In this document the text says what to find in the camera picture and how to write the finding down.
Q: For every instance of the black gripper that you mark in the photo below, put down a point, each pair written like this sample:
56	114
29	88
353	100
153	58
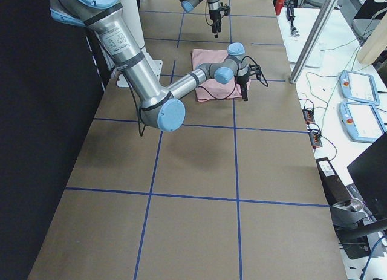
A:
213	16
243	79

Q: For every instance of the pink Snoopy t-shirt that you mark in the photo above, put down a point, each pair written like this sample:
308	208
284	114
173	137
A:
211	88

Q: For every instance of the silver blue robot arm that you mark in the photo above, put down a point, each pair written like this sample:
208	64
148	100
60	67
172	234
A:
117	25
189	5

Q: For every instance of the grey orange usb hub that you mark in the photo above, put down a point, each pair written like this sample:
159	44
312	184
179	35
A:
315	138
308	114

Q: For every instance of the red fire extinguisher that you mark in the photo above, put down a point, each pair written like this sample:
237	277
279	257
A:
278	6

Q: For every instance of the black clamp tool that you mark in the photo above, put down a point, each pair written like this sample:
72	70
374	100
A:
290	18

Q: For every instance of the blue teach pendant far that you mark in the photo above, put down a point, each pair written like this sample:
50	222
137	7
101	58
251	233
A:
359	87

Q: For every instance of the blue teach pendant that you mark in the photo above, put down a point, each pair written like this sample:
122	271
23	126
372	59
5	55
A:
361	121
359	87

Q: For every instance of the blue teach pendant near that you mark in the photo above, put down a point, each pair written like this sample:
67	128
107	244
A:
361	121

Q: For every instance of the black box with white label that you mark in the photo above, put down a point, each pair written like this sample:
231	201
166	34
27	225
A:
335	191

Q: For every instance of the black monitor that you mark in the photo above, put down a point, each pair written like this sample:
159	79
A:
368	172

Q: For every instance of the silver metal cup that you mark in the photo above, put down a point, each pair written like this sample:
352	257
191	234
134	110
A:
356	205

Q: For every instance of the aluminium frame post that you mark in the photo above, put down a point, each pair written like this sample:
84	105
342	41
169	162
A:
312	38

